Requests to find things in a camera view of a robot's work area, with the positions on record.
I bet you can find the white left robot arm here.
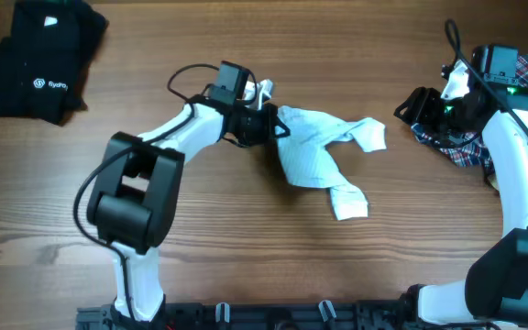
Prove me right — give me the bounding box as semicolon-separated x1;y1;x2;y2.
73;61;291;329

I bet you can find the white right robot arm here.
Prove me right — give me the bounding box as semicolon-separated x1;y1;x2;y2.
394;44;528;328

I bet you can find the light blue striped shirt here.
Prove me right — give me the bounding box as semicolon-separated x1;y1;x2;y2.
277;105;387;221

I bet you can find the beige cloth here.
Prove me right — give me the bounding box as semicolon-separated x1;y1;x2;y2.
488;174;500;191

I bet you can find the red blue plaid shirt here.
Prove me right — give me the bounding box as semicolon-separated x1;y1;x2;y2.
411;54;528;173

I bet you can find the black folded polo shirt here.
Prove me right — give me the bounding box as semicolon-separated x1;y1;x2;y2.
0;1;109;126

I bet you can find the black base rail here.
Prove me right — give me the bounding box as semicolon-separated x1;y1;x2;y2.
74;300;484;330

